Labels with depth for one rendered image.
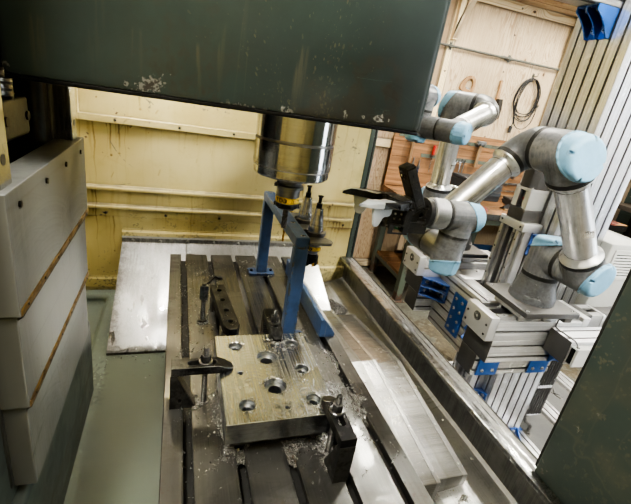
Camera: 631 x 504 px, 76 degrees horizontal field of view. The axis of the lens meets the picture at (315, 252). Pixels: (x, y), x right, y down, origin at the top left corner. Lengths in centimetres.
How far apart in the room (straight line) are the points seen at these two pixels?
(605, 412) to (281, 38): 97
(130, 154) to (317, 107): 125
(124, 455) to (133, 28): 103
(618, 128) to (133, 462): 183
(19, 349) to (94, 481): 61
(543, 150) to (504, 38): 322
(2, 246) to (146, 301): 114
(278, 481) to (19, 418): 45
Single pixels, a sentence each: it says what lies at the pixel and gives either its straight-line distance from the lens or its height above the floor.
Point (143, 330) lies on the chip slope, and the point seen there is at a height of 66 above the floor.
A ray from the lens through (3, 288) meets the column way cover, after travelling 68.
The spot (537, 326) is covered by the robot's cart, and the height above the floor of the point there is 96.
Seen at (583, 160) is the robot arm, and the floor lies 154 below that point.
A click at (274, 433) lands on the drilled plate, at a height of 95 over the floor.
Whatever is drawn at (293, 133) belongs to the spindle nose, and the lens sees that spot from 76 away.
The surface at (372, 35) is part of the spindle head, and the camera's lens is 75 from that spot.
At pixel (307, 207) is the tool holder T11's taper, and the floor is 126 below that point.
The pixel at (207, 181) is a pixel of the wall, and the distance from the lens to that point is 187.
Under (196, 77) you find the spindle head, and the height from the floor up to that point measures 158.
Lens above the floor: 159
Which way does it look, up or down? 22 degrees down
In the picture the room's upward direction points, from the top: 10 degrees clockwise
